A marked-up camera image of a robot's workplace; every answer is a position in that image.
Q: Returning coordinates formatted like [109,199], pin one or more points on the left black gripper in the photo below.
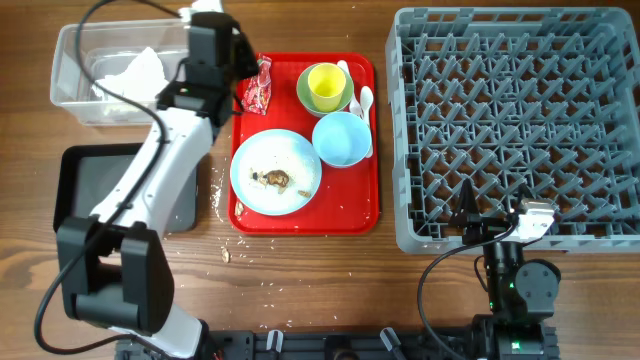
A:
[246,50]

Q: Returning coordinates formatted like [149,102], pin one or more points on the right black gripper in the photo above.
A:
[483,226]

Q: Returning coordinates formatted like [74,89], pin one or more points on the red snack wrapper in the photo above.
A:
[258,93]

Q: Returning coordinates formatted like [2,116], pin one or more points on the green bowl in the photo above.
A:
[305,98]

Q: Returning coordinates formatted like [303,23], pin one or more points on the yellow cup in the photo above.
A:
[326,82]

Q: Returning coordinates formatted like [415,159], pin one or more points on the large white napkin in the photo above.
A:
[142,80]

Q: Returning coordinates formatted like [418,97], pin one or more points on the light blue bowl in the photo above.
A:
[342,139]

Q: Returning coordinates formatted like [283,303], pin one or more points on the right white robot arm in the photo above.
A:
[521,292]

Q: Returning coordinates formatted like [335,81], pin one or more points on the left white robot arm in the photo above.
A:
[113,270]

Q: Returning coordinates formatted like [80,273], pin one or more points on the grey dishwasher rack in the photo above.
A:
[508,98]

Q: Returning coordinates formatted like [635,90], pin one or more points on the light blue plate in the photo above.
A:
[271,150]

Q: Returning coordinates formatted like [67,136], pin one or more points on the white plastic fork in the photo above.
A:
[354,106]

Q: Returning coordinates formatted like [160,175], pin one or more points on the white plastic spoon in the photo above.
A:
[367,100]

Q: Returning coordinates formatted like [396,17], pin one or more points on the red serving tray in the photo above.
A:
[347,202]

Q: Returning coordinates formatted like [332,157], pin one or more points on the food crumb on table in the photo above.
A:
[225,255]

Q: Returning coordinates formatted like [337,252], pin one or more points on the black rectangular tray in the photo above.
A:
[88,173]

